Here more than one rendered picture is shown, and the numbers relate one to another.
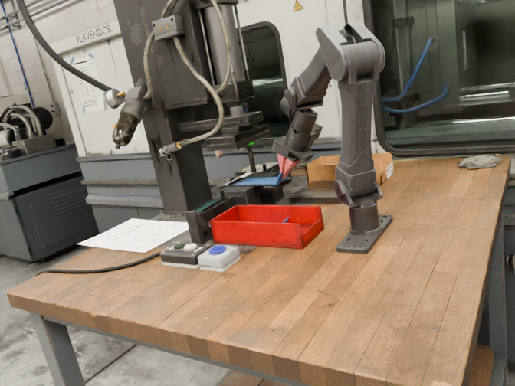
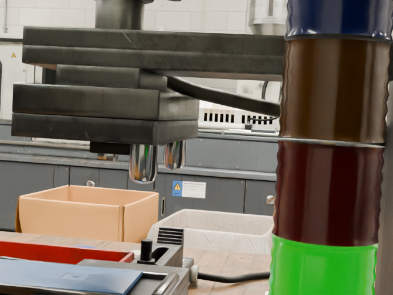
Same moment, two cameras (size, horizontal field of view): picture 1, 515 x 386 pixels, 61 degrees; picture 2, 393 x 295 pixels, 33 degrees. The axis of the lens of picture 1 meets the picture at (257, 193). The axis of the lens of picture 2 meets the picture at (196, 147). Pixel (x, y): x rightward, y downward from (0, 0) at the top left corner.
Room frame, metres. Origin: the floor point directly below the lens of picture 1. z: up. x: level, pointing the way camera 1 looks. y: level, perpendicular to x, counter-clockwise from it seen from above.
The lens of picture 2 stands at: (1.75, -0.15, 1.13)
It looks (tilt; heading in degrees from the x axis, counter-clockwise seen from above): 3 degrees down; 154
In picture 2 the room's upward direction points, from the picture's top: 3 degrees clockwise
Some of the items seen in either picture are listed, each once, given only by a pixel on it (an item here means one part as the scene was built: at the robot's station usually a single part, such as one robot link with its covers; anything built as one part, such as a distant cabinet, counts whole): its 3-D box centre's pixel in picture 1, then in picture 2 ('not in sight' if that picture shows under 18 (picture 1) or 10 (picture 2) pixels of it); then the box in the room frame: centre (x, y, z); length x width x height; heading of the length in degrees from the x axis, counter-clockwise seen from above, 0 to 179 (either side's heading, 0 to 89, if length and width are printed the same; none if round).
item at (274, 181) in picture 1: (263, 176); (41, 260); (1.22, -0.02, 1.00); 0.15 x 0.07 x 0.03; 56
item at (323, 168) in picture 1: (349, 170); not in sight; (1.39, -0.31, 0.93); 0.25 x 0.13 x 0.08; 56
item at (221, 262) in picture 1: (220, 263); not in sight; (0.89, 0.11, 0.90); 0.07 x 0.07 x 0.06; 56
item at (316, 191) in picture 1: (325, 191); not in sight; (1.27, -0.20, 0.91); 0.17 x 0.16 x 0.02; 146
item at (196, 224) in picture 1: (201, 224); (165, 270); (1.06, 0.16, 0.95); 0.06 x 0.03 x 0.09; 146
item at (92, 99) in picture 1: (87, 83); not in sight; (2.71, 0.88, 1.41); 0.25 x 0.01 x 0.33; 52
